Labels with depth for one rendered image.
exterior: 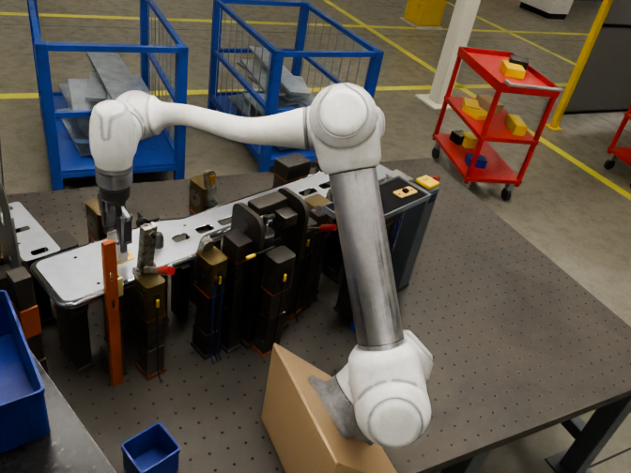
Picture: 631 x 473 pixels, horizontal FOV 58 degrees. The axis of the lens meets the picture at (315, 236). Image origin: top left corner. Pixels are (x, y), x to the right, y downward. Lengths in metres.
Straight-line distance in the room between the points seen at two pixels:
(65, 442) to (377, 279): 0.68
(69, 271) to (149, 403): 0.42
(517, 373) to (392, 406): 0.96
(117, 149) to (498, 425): 1.33
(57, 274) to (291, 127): 0.74
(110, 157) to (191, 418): 0.73
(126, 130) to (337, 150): 0.54
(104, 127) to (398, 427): 0.92
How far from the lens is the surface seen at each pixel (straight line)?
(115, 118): 1.40
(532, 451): 2.84
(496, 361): 2.06
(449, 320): 2.13
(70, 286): 1.60
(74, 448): 1.23
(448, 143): 4.80
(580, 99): 6.59
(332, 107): 1.10
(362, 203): 1.15
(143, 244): 1.45
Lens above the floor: 2.04
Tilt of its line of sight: 35 degrees down
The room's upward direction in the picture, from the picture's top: 11 degrees clockwise
